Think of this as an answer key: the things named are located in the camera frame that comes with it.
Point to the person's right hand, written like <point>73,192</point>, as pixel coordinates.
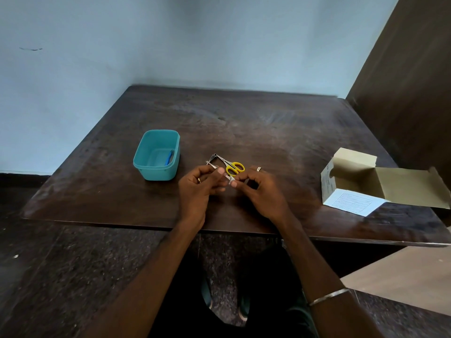
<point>267,197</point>

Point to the beige board surface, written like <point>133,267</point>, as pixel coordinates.
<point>405,281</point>

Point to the white wipe pad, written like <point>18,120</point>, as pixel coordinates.
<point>233,181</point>

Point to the person's right foot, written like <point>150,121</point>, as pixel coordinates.
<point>244,311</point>

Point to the small black metal tool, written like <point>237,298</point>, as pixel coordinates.
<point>214,159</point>

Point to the person's left hand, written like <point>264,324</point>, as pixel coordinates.
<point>195,197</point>

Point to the teal plastic container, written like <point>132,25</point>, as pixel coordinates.
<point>155,154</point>

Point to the person's left foot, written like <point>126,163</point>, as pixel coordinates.
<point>207,295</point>

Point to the blue-handled small tool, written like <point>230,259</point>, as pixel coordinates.
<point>170,157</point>

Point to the person's left forearm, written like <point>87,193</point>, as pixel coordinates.
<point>144,288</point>

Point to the blue tools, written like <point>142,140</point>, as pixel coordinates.
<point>228,177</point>

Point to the person's right forearm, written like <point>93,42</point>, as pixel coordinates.
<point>317,274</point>

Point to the person's foot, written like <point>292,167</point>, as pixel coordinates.
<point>244,311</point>
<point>207,295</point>

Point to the brown wooden cabinet panel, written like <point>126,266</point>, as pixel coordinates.
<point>415,95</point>

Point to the white cardboard box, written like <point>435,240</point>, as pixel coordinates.
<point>352,204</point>

